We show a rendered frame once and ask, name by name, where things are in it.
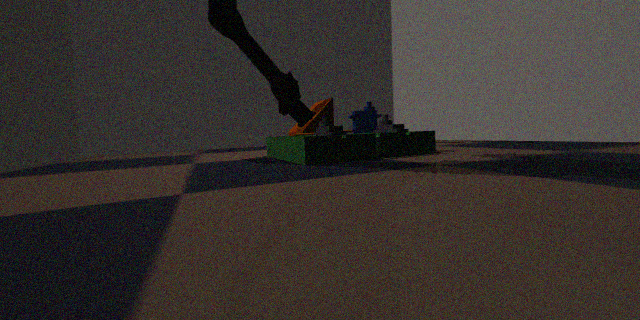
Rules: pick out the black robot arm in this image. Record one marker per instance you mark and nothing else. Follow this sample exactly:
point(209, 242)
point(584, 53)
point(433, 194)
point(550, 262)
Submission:
point(228, 22)

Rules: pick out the green flat rectangular board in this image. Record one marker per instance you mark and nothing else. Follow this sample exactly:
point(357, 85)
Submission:
point(330, 144)

